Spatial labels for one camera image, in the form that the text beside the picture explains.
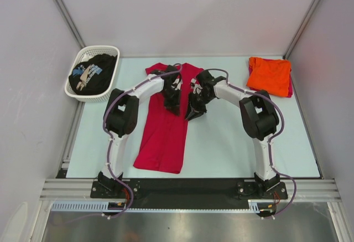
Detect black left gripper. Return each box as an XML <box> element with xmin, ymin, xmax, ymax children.
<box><xmin>159</xmin><ymin>87</ymin><xmax>181</xmax><ymax>116</ymax></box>

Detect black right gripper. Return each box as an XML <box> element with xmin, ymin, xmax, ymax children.
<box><xmin>185</xmin><ymin>91</ymin><xmax>215</xmax><ymax>121</ymax></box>

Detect red polo shirt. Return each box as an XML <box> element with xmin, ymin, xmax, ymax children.
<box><xmin>133</xmin><ymin>63</ymin><xmax>203</xmax><ymax>174</ymax></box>

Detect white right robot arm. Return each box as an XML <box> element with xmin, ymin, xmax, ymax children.
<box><xmin>185</xmin><ymin>70</ymin><xmax>280</xmax><ymax>198</ymax></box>

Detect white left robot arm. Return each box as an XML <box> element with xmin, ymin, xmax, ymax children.
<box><xmin>91</xmin><ymin>64</ymin><xmax>182</xmax><ymax>198</ymax></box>

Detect folded orange t shirt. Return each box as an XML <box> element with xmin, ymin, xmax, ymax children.
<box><xmin>246</xmin><ymin>56</ymin><xmax>292</xmax><ymax>97</ymax></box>

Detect black printed t shirt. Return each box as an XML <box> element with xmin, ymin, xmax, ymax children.
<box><xmin>69</xmin><ymin>54</ymin><xmax>117</xmax><ymax>96</ymax></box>

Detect white plastic laundry basket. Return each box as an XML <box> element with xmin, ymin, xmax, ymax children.
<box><xmin>64</xmin><ymin>45</ymin><xmax>120</xmax><ymax>102</ymax></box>

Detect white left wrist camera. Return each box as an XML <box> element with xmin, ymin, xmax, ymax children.
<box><xmin>171</xmin><ymin>77</ymin><xmax>183</xmax><ymax>90</ymax></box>

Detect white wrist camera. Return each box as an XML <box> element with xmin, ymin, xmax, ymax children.
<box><xmin>190</xmin><ymin>78</ymin><xmax>202</xmax><ymax>94</ymax></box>
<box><xmin>171</xmin><ymin>77</ymin><xmax>183</xmax><ymax>90</ymax></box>

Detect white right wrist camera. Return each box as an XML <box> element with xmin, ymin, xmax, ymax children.
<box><xmin>190</xmin><ymin>78</ymin><xmax>202</xmax><ymax>94</ymax></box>

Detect aluminium frame rail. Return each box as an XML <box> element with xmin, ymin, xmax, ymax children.
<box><xmin>40</xmin><ymin>178</ymin><xmax>341</xmax><ymax>202</ymax></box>

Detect grey slotted cable duct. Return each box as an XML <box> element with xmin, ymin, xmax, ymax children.
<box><xmin>51</xmin><ymin>201</ymin><xmax>126</xmax><ymax>212</ymax></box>

